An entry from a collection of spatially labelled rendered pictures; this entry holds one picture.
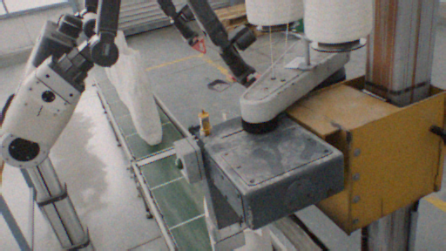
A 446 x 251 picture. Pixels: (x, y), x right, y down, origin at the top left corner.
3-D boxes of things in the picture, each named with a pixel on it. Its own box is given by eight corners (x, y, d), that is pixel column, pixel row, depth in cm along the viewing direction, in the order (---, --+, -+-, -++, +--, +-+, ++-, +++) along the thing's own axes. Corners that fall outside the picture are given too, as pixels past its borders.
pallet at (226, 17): (206, 20, 694) (205, 12, 687) (266, 6, 723) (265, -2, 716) (221, 28, 624) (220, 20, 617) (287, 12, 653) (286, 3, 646)
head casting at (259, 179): (207, 215, 109) (187, 124, 95) (281, 185, 116) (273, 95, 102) (259, 294, 84) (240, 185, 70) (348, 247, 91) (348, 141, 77)
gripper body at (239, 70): (243, 64, 136) (233, 48, 132) (257, 71, 128) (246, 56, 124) (230, 76, 136) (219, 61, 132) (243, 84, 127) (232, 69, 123)
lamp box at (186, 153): (180, 171, 99) (172, 141, 95) (196, 165, 100) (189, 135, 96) (190, 186, 93) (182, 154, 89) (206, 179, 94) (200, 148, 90)
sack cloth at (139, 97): (131, 125, 328) (107, 44, 295) (156, 118, 334) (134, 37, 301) (143, 150, 289) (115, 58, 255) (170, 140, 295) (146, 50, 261)
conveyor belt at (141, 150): (99, 85, 462) (97, 78, 458) (131, 77, 474) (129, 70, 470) (140, 172, 278) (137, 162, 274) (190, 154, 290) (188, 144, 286)
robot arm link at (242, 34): (204, 31, 125) (212, 37, 118) (231, 9, 125) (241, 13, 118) (224, 58, 132) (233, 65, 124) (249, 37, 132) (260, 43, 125)
